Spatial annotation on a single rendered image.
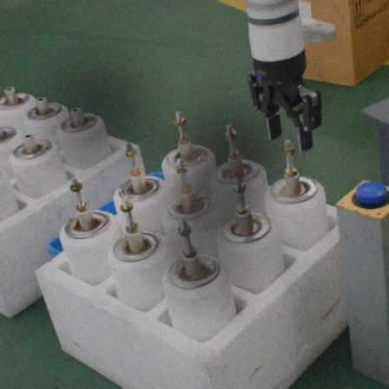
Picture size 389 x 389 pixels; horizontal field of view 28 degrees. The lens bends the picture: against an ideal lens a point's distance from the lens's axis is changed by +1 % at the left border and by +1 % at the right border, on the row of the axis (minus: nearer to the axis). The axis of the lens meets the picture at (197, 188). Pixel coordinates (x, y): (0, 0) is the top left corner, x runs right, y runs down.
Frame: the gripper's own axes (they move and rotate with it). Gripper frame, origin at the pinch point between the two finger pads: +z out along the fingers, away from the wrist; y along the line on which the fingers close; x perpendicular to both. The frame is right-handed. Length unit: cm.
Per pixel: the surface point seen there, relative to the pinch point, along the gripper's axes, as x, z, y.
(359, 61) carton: 70, 30, -58
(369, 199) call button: -2.4, 2.2, 18.4
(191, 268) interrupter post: -24.0, 8.1, 5.3
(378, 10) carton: 80, 20, -60
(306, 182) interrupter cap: 2.3, 9.5, -0.1
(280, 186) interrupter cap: -1.0, 9.6, -2.6
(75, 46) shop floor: 36, 36, -161
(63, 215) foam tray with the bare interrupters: -24, 21, -43
